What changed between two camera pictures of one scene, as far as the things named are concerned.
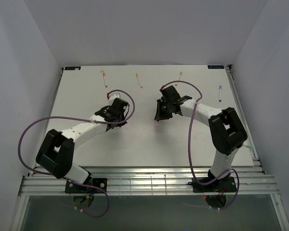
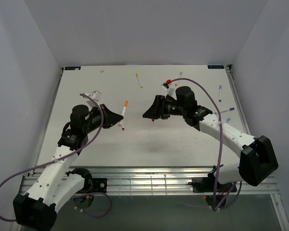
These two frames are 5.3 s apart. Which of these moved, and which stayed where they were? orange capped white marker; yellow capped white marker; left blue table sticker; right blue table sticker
Moved: orange capped white marker
Stayed: left blue table sticker; yellow capped white marker; right blue table sticker
